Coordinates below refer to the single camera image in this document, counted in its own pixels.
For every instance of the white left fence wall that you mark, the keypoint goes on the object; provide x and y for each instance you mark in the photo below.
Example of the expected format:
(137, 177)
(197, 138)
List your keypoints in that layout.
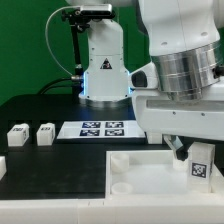
(3, 168)

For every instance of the white fence wall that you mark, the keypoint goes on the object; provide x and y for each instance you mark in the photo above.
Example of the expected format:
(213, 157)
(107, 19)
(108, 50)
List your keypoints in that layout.
(75, 211)
(3, 168)

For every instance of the black camera on stand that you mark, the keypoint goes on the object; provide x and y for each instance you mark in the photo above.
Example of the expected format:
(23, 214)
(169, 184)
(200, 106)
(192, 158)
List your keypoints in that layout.
(79, 20)

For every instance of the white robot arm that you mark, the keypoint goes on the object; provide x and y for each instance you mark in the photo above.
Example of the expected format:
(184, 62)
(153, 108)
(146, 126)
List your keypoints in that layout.
(184, 94)

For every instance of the white front fence wall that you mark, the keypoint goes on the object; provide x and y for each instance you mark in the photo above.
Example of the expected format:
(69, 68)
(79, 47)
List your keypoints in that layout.
(75, 211)

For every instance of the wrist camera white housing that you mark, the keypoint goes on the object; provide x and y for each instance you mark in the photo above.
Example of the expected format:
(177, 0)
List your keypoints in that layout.
(144, 78)

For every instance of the white square tabletop part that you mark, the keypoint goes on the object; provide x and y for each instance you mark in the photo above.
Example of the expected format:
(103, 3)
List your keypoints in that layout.
(145, 173)

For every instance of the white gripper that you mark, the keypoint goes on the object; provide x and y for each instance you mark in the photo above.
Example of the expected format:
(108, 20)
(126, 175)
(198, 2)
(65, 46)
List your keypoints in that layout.
(204, 119)

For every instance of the AprilTag marker sheet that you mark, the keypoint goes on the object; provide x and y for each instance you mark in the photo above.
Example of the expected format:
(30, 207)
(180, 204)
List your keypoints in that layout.
(100, 129)

